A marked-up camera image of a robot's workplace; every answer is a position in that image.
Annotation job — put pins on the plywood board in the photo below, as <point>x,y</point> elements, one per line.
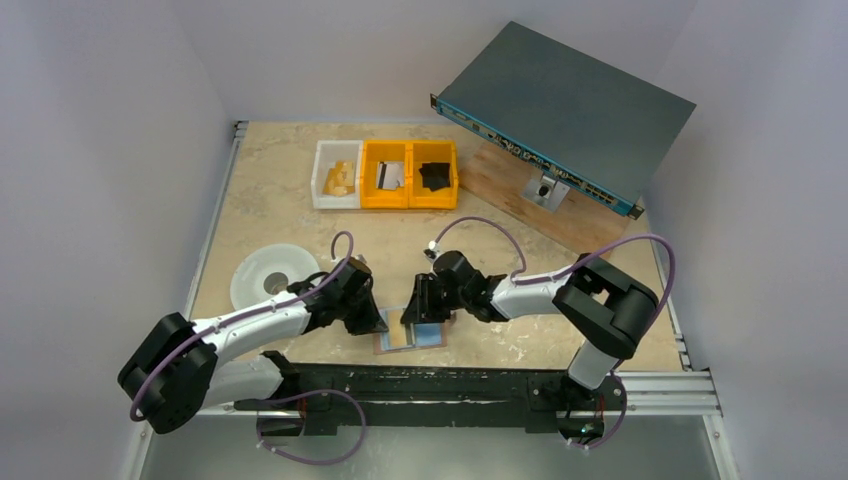
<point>494,183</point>

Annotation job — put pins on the metal mounting bracket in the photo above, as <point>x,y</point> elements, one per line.
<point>546,192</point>

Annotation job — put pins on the gold card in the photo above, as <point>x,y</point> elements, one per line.
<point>397,337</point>

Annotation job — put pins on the right yellow plastic bin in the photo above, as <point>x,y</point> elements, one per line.
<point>423,151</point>

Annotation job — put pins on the white tape roll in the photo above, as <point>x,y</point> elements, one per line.
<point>268,272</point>

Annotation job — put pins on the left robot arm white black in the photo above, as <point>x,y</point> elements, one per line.
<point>169,376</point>

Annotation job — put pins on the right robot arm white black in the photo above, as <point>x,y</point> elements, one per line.
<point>611,309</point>

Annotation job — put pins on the silver card in yellow bin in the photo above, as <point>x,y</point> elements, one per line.
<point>390,176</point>

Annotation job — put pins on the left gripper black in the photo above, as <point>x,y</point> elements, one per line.
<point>371,322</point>

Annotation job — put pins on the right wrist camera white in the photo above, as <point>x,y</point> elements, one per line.
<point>432,251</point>

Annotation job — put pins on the brown leather card holder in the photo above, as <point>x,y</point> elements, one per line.
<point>379,344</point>

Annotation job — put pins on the yellow plastic bin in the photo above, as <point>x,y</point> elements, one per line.
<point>375,151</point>
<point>423,151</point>

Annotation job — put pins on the middle yellow plastic bin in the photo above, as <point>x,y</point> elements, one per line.
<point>375,151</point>

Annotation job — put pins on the gold cards in white bin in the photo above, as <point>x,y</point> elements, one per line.
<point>341,179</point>

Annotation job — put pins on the blue grey network switch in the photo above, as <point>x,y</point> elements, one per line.
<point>583,122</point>

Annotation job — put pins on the white plastic bin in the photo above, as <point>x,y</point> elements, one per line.
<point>327,153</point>

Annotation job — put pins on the black card in yellow bin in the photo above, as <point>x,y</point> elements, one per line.
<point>436,175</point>

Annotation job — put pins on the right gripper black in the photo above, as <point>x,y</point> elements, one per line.
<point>427,298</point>

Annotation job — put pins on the aluminium frame rail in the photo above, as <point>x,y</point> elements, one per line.
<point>684,393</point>

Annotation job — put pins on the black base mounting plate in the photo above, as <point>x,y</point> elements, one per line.
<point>327,396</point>

